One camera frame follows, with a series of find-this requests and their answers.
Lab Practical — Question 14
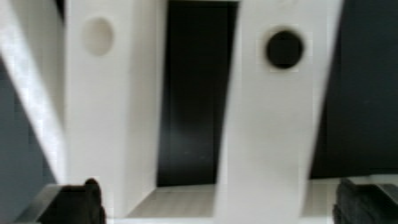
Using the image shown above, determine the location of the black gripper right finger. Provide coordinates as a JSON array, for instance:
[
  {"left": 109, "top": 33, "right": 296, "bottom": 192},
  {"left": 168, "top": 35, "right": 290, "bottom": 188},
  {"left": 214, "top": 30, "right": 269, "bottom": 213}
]
[{"left": 333, "top": 179, "right": 398, "bottom": 224}]

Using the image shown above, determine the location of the white obstacle fence wall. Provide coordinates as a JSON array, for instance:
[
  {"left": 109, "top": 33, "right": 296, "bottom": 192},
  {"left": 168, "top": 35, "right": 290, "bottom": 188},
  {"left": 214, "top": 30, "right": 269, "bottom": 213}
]
[{"left": 0, "top": 0, "right": 68, "bottom": 183}]

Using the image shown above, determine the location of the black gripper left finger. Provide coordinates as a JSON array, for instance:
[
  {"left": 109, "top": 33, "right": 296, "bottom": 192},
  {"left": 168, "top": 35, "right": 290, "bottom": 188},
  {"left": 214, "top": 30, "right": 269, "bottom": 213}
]
[{"left": 15, "top": 178, "right": 107, "bottom": 224}]

